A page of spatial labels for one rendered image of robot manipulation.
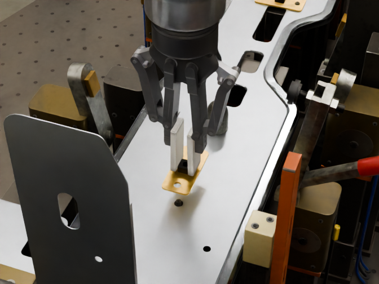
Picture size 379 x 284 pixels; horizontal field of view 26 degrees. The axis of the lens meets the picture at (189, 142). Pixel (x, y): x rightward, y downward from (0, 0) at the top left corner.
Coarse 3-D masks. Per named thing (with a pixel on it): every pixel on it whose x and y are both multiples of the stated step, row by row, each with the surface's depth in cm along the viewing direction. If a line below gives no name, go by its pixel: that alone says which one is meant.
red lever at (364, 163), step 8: (360, 160) 96; (368, 160) 95; (376, 160) 94; (320, 168) 100; (328, 168) 99; (336, 168) 98; (344, 168) 97; (352, 168) 96; (360, 168) 95; (368, 168) 95; (376, 168) 94; (304, 176) 100; (312, 176) 99; (320, 176) 99; (328, 176) 98; (336, 176) 98; (344, 176) 97; (352, 176) 97; (368, 176) 96; (304, 184) 100; (312, 184) 100
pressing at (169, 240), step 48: (240, 0) 142; (336, 0) 141; (240, 48) 132; (144, 144) 116; (240, 144) 116; (288, 144) 117; (144, 192) 109; (192, 192) 109; (240, 192) 109; (144, 240) 103; (192, 240) 103; (240, 240) 103
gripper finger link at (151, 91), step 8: (136, 56) 96; (136, 64) 96; (152, 64) 98; (144, 72) 97; (152, 72) 98; (144, 80) 98; (152, 80) 98; (144, 88) 98; (152, 88) 99; (160, 88) 101; (144, 96) 99; (152, 96) 99; (160, 96) 101; (152, 104) 100; (160, 104) 102; (152, 112) 101; (152, 120) 101
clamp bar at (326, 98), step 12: (300, 84) 92; (324, 84) 92; (288, 96) 92; (300, 96) 92; (312, 96) 90; (324, 96) 90; (312, 108) 91; (324, 108) 90; (336, 108) 91; (312, 120) 92; (324, 120) 91; (300, 132) 94; (312, 132) 93; (300, 144) 95; (312, 144) 94; (300, 180) 99
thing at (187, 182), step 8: (184, 152) 109; (184, 160) 107; (184, 168) 106; (200, 168) 107; (168, 176) 106; (176, 176) 106; (184, 176) 106; (192, 176) 106; (168, 184) 105; (184, 184) 105; (192, 184) 105; (176, 192) 104; (184, 192) 104
